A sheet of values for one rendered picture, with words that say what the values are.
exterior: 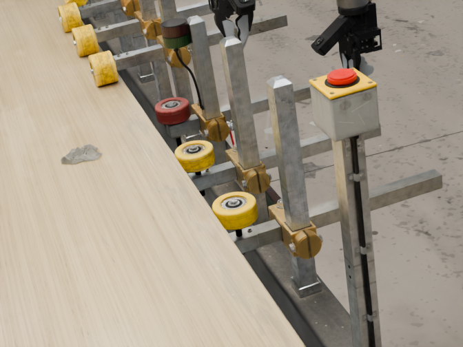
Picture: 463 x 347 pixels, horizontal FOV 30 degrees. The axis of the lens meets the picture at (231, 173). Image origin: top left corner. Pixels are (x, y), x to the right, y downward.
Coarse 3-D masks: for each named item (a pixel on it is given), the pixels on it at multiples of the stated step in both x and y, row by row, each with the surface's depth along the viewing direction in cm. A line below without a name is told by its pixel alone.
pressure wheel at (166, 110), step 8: (160, 104) 199; (168, 104) 198; (176, 104) 199; (184, 104) 197; (160, 112) 196; (168, 112) 195; (176, 112) 195; (184, 112) 197; (160, 120) 198; (168, 120) 196; (176, 120) 196; (184, 120) 197
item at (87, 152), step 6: (90, 144) 184; (72, 150) 182; (78, 150) 182; (84, 150) 182; (90, 150) 181; (66, 156) 181; (72, 156) 182; (78, 156) 180; (84, 156) 181; (90, 156) 181; (96, 156) 181; (66, 162) 181; (72, 162) 180
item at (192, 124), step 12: (300, 84) 209; (264, 96) 206; (300, 96) 207; (228, 108) 203; (252, 108) 204; (264, 108) 205; (192, 120) 200; (228, 120) 203; (168, 132) 201; (180, 132) 200
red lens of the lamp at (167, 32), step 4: (184, 24) 185; (164, 28) 185; (168, 28) 184; (172, 28) 184; (176, 28) 184; (180, 28) 184; (184, 28) 185; (188, 28) 187; (164, 32) 185; (168, 32) 184; (172, 32) 184; (176, 32) 184; (180, 32) 185; (184, 32) 185; (164, 36) 186; (168, 36) 185; (172, 36) 185; (176, 36) 185
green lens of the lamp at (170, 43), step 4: (188, 32) 187; (184, 36) 186; (188, 36) 187; (164, 40) 186; (168, 40) 185; (172, 40) 185; (176, 40) 185; (180, 40) 185; (184, 40) 186; (188, 40) 187; (164, 44) 187; (168, 44) 186; (172, 44) 186; (176, 44) 186; (180, 44) 186; (184, 44) 186; (188, 44) 187; (168, 48) 187; (172, 48) 186
